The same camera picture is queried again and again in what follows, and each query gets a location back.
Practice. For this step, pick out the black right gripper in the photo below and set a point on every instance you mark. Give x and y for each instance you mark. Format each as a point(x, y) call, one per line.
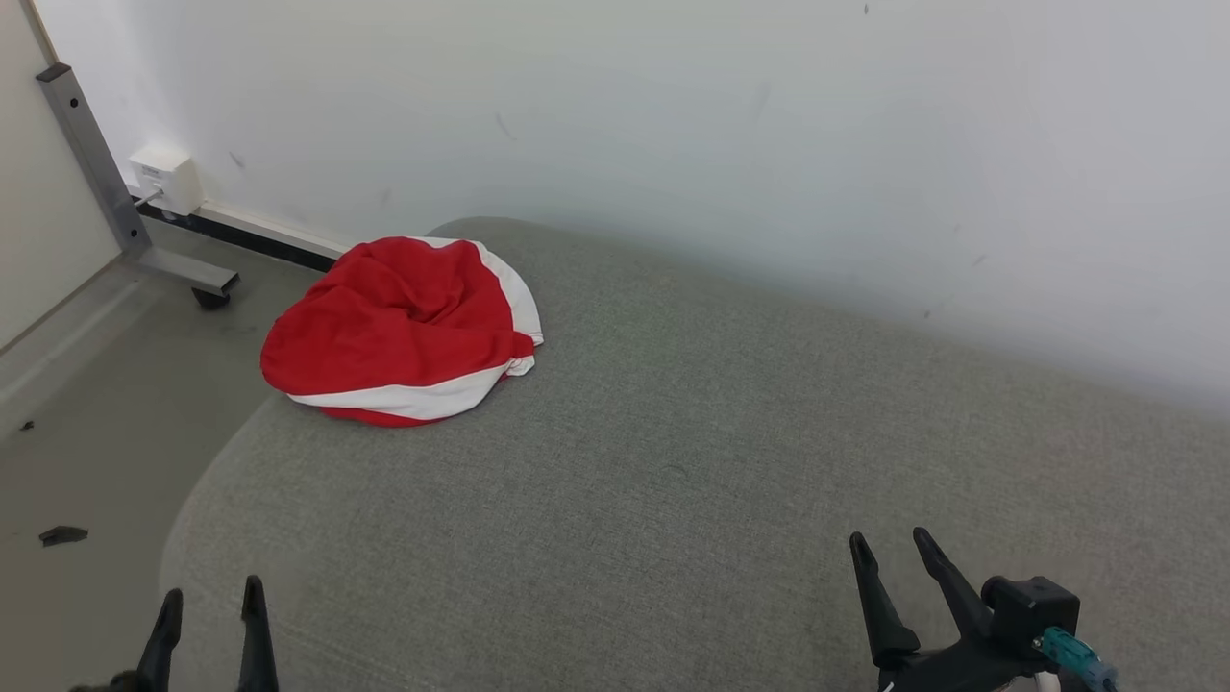
point(951, 673)

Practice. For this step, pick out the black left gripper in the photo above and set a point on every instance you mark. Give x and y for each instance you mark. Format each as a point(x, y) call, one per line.
point(110, 685)

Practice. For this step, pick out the red shorts with white stripes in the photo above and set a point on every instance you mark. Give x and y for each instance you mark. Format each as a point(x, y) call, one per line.
point(394, 327)

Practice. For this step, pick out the dark scrap of debris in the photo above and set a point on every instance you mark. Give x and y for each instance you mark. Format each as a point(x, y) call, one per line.
point(62, 535)

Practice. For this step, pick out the grey fabric sofa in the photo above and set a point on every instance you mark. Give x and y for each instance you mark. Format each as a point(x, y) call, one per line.
point(673, 481)

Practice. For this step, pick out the beige partition panel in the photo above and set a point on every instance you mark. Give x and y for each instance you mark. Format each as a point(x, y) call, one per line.
point(38, 192)

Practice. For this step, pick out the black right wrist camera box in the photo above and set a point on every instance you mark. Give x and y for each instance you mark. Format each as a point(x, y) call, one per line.
point(1033, 605)

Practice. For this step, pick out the white wall socket box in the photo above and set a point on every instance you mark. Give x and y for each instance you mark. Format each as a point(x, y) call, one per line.
point(168, 178)

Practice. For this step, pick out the grey metal frame leg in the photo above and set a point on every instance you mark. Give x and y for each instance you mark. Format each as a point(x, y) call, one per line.
point(91, 154)

